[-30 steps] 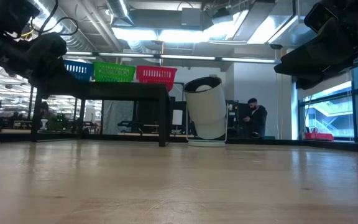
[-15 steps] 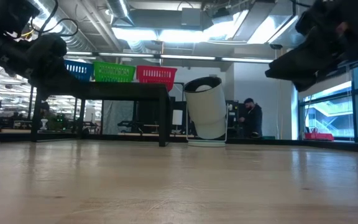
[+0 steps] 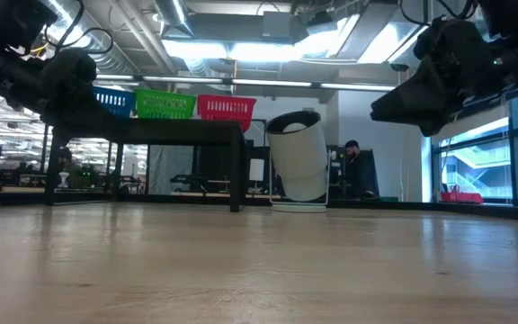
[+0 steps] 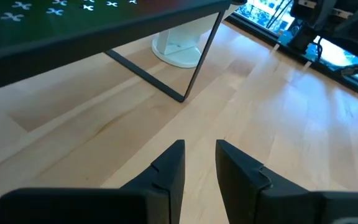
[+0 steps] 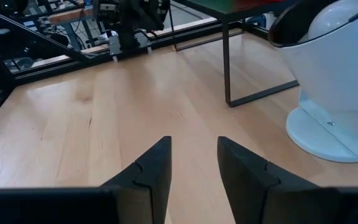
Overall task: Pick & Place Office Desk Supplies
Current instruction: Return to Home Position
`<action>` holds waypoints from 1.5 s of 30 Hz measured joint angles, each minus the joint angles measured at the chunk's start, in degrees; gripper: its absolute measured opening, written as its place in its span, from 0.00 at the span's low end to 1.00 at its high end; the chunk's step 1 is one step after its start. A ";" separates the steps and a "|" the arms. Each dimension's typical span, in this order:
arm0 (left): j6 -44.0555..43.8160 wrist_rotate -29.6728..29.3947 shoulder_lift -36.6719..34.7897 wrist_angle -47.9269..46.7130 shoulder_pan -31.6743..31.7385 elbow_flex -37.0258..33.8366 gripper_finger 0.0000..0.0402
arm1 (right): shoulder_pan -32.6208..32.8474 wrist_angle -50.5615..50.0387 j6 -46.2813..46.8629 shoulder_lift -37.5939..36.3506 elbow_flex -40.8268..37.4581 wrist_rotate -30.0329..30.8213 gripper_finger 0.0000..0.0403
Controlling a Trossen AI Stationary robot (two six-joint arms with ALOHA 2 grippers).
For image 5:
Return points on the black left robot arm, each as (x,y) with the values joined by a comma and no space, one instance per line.
(135,21)

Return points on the wooden background desk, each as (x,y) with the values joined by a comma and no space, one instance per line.
(70,15)

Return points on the red plastic basket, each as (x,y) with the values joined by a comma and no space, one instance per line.
(256,2)

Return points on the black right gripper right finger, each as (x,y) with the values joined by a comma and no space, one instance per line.
(291,205)

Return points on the black mesh metal shelf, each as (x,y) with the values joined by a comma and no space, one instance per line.
(227,62)

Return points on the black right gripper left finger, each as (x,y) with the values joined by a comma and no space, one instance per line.
(73,205)

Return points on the green plastic basket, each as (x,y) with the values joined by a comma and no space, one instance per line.
(216,4)

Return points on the white cylinder with black rim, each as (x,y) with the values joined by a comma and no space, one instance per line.
(337,77)

